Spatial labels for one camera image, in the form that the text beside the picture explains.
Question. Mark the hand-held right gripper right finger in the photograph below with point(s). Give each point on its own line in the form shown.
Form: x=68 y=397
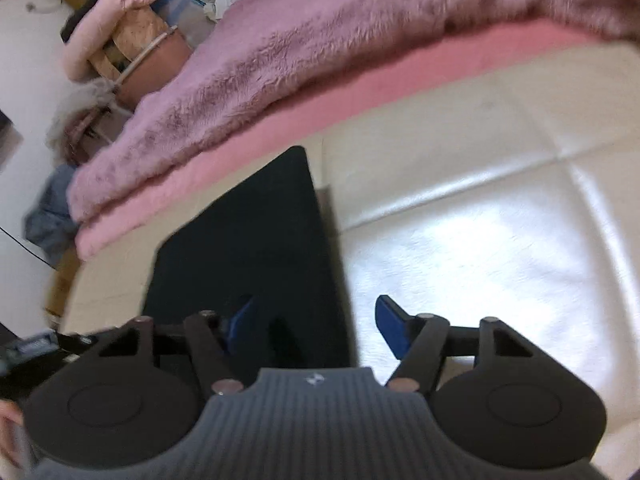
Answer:
x=395 y=327

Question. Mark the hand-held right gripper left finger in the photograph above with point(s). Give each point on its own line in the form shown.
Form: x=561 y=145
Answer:
x=241 y=322

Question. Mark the black pants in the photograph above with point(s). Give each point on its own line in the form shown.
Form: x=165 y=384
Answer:
x=250 y=240

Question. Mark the person's left hand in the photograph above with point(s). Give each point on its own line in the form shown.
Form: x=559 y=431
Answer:
x=9 y=430

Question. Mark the cream leather sofa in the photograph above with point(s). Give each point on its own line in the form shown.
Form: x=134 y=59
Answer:
x=475 y=220

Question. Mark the blue denim cloth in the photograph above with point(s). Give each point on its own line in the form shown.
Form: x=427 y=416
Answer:
x=50 y=215

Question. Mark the pink velvet sheet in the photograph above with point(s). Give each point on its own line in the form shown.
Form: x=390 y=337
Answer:
x=240 y=160

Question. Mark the white fluffy toy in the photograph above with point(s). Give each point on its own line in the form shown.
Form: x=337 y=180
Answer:
x=75 y=115

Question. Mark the pink fluffy blanket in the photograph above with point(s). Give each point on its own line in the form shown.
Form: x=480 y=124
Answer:
x=310 y=60

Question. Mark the brown speckled cushion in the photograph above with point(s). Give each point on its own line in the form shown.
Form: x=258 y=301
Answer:
x=142 y=27

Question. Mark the blue plastic container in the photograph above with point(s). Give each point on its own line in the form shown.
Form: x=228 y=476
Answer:
x=182 y=7

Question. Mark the pink plush toy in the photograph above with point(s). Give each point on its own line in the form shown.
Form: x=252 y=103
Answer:
x=92 y=25

